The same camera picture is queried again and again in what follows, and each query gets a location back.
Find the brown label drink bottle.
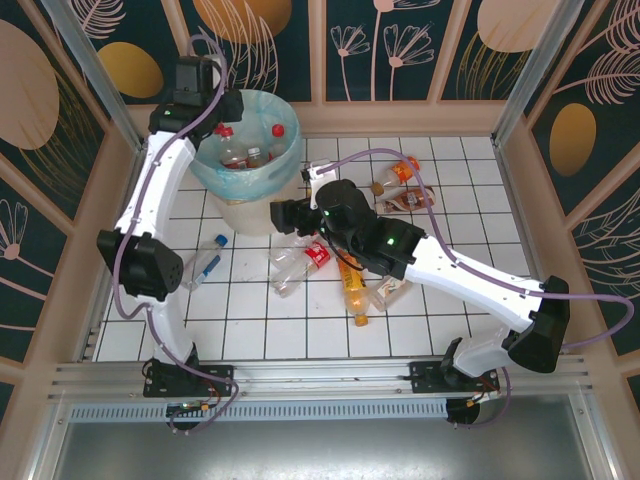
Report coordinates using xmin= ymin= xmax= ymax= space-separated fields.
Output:
xmin=374 ymin=186 xmax=436 ymax=214

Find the green cap bottle white label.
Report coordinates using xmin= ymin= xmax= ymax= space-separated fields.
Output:
xmin=369 ymin=277 xmax=411 ymax=314

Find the crushed clear plastic bottle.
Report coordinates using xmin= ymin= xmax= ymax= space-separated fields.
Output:
xmin=268 ymin=234 xmax=307 ymax=271

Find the orange juice bottle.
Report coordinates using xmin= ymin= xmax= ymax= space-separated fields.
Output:
xmin=335 ymin=249 xmax=371 ymax=329

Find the clear bottle red white label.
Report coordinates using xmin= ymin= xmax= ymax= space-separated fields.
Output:
xmin=272 ymin=241 xmax=334 ymax=300

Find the orange label bottle brown cap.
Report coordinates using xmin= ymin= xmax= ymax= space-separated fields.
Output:
xmin=369 ymin=155 xmax=422 ymax=196

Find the light blue plastic bin liner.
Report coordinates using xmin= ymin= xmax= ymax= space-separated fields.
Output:
xmin=187 ymin=89 xmax=305 ymax=204

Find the grey metal sheet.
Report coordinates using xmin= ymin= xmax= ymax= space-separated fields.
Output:
xmin=49 ymin=418 xmax=616 ymax=480

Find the grey slotted cable duct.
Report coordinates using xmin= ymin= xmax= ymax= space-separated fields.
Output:
xmin=67 ymin=398 xmax=449 ymax=422

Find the white round waste bin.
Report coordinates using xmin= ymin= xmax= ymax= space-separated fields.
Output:
xmin=187 ymin=89 xmax=305 ymax=236

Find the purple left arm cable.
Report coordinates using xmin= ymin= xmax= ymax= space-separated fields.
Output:
xmin=112 ymin=33 xmax=241 ymax=436

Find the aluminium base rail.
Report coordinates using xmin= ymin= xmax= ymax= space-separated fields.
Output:
xmin=47 ymin=357 xmax=586 ymax=401

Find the clear bottle with blue cap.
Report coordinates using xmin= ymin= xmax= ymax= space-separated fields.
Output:
xmin=182 ymin=234 xmax=230 ymax=291

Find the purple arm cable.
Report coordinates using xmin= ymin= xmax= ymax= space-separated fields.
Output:
xmin=112 ymin=33 xmax=241 ymax=436
xmin=307 ymin=148 xmax=635 ymax=431

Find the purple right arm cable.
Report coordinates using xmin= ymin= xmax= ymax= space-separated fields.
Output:
xmin=307 ymin=148 xmax=635 ymax=431

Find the clear bottle with red cap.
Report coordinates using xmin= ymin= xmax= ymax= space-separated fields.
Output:
xmin=269 ymin=124 xmax=294 ymax=161

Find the aluminium frame post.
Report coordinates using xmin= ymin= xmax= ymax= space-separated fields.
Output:
xmin=39 ymin=0 xmax=152 ymax=152
xmin=491 ymin=0 xmax=576 ymax=147

